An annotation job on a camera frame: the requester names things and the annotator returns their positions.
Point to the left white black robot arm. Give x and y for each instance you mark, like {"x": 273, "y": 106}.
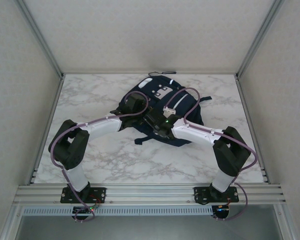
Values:
{"x": 102, "y": 127}

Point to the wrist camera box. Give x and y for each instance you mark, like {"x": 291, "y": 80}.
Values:
{"x": 153, "y": 115}
{"x": 136, "y": 103}

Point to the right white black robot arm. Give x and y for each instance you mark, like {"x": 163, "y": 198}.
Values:
{"x": 195, "y": 135}

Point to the black controller board with LEDs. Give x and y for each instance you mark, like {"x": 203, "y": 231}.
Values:
{"x": 222, "y": 210}
{"x": 83, "y": 210}

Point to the aluminium front frame rail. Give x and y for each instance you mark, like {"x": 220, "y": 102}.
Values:
{"x": 150, "y": 193}

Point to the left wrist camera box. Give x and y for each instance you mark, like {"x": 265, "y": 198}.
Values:
{"x": 136, "y": 103}

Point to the aluminium frame post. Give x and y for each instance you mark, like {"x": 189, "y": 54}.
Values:
{"x": 258, "y": 37}
{"x": 41, "y": 37}

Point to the aluminium frame leg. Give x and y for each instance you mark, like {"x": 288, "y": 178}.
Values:
{"x": 11, "y": 225}
{"x": 287, "y": 225}

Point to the navy blue backpack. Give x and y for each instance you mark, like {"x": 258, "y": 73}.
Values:
{"x": 195, "y": 117}

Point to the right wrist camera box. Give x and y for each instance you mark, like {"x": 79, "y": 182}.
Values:
{"x": 153, "y": 115}

